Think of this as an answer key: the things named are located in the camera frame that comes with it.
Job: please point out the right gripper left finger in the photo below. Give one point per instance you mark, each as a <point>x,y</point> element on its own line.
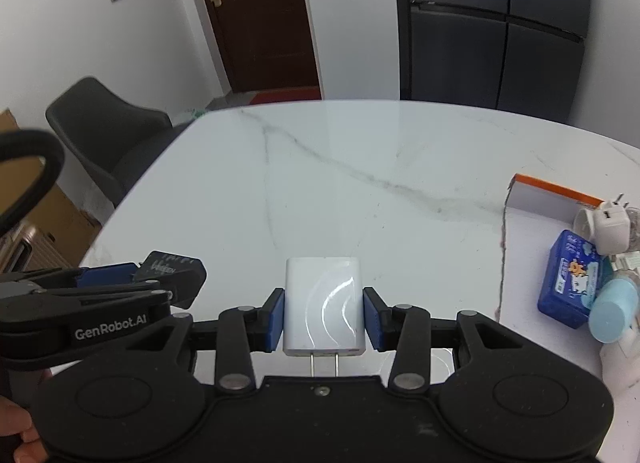
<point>273,310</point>

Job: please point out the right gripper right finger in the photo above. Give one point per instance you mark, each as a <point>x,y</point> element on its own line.
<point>373,307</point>

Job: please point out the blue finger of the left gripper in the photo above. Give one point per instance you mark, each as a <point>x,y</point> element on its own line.
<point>107,275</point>

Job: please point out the white wall charger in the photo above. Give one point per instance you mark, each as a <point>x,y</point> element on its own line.
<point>323,313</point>

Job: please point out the black USB charger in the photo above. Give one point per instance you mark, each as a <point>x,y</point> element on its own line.
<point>181,275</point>

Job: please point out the blue toothpick holder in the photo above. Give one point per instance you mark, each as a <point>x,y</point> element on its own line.
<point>615,307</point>

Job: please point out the small white cube charger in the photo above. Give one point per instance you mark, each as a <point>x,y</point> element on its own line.
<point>612,227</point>

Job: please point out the white product box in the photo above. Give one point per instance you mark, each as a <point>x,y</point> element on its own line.
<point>629,261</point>

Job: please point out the clear repellent liquid bottle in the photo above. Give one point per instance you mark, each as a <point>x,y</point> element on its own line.
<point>633,215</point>

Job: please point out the person's hand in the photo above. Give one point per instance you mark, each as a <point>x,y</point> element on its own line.
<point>20,441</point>

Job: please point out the cardboard box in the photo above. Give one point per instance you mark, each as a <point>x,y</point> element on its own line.
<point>40,226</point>

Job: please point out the black chair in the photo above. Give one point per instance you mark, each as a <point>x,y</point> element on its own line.
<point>115,141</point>

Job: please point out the white plastic bag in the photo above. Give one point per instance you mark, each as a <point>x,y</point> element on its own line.
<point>188,115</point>

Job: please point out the orange rimmed white tray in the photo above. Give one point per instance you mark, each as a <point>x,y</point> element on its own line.
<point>534,215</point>

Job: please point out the blue tissue pack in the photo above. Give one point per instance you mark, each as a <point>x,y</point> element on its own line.
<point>574,276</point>

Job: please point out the red door mat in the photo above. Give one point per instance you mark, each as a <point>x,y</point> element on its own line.
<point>308,93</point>

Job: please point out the dark brown door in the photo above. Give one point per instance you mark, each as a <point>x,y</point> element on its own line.
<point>264,44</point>

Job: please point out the black refrigerator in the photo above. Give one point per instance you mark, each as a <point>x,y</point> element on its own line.
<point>520,56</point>

